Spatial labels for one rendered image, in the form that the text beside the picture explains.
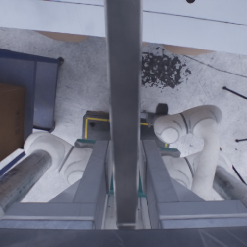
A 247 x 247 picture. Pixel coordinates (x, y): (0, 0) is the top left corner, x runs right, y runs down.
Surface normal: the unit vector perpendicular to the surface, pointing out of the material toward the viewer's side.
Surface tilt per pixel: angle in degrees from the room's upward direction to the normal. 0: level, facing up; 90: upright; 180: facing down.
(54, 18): 11
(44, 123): 0
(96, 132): 0
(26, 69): 0
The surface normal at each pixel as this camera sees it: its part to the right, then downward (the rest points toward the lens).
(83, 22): -0.03, 0.46
